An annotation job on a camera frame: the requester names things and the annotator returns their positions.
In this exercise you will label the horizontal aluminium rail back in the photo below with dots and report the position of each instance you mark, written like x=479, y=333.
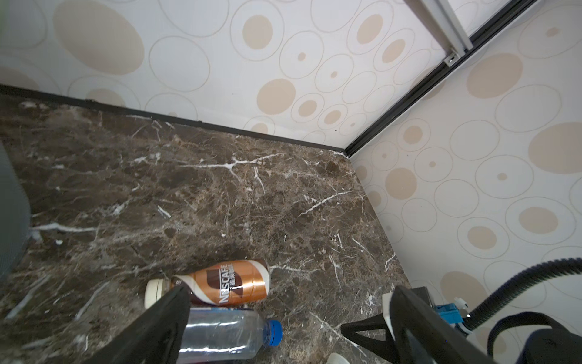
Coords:
x=447, y=30

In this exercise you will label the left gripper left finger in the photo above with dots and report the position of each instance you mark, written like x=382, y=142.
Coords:
x=154, y=337

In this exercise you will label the clear crushed bottle blue cap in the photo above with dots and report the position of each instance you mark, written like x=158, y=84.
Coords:
x=222, y=334

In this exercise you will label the green-lined mesh waste bin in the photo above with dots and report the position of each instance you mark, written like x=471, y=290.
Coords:
x=15, y=219

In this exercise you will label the brown Nescafe bottle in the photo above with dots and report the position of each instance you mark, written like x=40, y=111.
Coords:
x=232, y=283

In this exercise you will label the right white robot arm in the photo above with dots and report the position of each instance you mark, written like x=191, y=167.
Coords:
x=552, y=342

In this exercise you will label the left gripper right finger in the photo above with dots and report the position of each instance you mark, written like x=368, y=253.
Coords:
x=421, y=336

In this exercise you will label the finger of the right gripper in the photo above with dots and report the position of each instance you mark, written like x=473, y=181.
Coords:
x=385, y=348

